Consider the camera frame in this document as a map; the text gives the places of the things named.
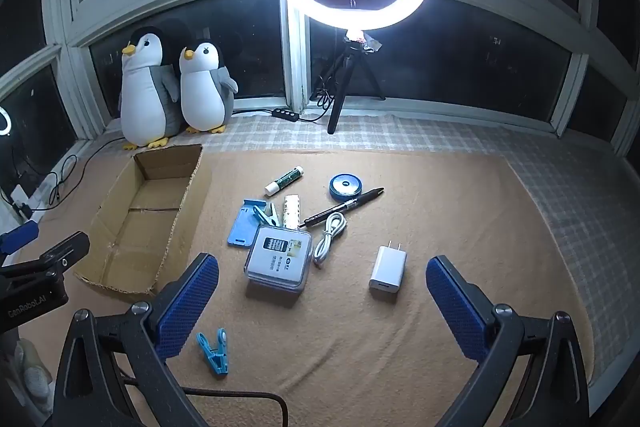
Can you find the blue clothespin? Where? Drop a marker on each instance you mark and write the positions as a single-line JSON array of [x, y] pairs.
[[215, 354], [262, 216]]

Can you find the white window frame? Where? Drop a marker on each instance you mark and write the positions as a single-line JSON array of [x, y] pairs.
[[295, 57]]

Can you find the green white glue stick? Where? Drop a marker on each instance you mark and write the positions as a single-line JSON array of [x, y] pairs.
[[285, 179]]

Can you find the clear plastic case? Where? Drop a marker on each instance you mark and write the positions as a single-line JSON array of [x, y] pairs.
[[277, 262]]

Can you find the white power strip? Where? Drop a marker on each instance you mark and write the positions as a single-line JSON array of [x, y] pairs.
[[37, 192]]

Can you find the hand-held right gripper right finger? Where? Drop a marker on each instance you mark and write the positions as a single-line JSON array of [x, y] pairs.
[[457, 307]]

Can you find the large penguin plush toy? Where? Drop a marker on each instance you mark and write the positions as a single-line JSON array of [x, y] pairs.
[[145, 102]]

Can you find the black pen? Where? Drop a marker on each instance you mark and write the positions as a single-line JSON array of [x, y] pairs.
[[345, 206]]

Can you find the cardboard box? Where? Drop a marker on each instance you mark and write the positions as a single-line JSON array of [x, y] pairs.
[[145, 232]]

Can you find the black tripod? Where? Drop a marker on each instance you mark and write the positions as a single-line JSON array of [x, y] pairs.
[[336, 107]]

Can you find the small penguin plush toy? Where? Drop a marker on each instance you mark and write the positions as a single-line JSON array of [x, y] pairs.
[[202, 92]]

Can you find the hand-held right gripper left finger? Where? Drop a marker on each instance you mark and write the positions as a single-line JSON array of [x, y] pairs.
[[190, 302]]

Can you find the person's left hand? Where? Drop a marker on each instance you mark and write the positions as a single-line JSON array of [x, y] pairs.
[[32, 377]]

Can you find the checked blanket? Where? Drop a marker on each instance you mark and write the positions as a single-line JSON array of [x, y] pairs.
[[550, 187]]

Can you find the blue round tape measure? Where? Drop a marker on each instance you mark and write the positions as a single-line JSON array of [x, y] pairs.
[[345, 187]]

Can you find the white wall charger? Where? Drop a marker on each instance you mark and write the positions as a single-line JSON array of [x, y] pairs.
[[387, 269]]

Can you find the white patterned lighter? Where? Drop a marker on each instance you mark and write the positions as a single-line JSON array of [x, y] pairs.
[[291, 212]]

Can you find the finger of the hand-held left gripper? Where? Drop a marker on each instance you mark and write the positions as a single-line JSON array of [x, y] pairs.
[[65, 249], [20, 237]]

